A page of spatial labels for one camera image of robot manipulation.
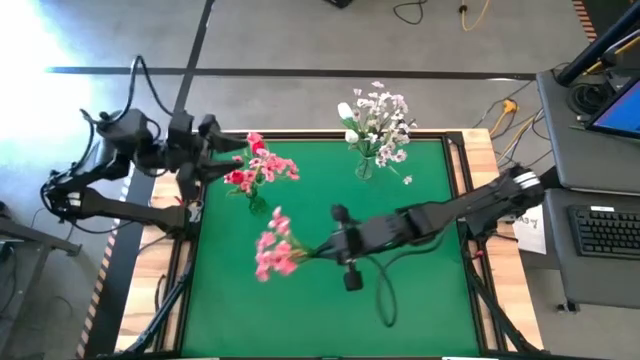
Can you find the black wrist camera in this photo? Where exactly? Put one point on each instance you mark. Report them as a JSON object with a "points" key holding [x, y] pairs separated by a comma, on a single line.
{"points": [[353, 241], [181, 130]]}

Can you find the yellow power plug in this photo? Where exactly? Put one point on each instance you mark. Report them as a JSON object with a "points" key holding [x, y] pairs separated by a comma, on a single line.
{"points": [[510, 106]]}

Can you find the black metal table frame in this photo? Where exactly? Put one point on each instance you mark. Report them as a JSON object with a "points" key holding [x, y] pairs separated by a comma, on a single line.
{"points": [[456, 141]]}

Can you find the grey desk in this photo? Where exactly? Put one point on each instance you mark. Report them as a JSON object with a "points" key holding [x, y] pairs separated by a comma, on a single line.
{"points": [[590, 280]]}

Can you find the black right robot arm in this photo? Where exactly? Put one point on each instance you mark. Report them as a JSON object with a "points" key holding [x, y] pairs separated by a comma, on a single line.
{"points": [[440, 217]]}

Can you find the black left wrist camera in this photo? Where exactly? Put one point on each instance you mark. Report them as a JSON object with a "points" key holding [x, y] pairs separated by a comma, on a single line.
{"points": [[181, 130]]}

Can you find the black pole on desk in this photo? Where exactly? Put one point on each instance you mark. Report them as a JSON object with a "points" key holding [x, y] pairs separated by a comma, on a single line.
{"points": [[595, 47]]}

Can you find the black box on floor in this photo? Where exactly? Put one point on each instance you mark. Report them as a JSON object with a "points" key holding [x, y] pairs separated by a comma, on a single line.
{"points": [[339, 3]]}

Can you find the black computer keyboard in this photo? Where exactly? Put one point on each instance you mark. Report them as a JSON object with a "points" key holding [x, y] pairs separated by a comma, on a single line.
{"points": [[605, 232]]}

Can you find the laptop with blue screen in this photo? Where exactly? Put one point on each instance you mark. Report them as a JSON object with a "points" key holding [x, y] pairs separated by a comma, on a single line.
{"points": [[622, 112]]}

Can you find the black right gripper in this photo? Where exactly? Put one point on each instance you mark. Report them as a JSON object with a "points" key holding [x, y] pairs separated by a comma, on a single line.
{"points": [[352, 281]]}

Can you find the white paper sheet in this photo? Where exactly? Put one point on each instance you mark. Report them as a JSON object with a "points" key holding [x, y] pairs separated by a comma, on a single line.
{"points": [[532, 237]]}

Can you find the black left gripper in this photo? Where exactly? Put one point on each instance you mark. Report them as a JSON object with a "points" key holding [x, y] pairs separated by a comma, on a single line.
{"points": [[187, 187]]}

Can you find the dark metal stand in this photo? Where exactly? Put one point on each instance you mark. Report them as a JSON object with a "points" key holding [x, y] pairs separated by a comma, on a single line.
{"points": [[40, 245]]}

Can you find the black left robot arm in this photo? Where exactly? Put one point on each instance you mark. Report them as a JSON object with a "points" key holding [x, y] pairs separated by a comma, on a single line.
{"points": [[125, 212]]}

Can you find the black hazard-striped floor mat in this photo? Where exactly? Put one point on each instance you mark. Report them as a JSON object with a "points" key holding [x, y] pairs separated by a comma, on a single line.
{"points": [[585, 20], [115, 290]]}

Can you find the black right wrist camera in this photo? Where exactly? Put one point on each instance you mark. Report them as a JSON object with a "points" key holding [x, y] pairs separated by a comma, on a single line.
{"points": [[353, 241]]}

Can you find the clear glass vase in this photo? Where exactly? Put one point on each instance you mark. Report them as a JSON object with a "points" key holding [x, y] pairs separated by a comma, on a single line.
{"points": [[364, 171]]}

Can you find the black diagonal frame strut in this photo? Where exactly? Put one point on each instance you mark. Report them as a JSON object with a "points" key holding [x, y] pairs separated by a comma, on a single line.
{"points": [[495, 310], [165, 310]]}

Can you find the pink artificial flower spray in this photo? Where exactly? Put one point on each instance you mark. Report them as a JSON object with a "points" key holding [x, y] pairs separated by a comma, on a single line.
{"points": [[272, 164], [285, 248]]}

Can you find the green glass vase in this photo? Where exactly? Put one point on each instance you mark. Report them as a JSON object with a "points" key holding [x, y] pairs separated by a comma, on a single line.
{"points": [[258, 205]]}

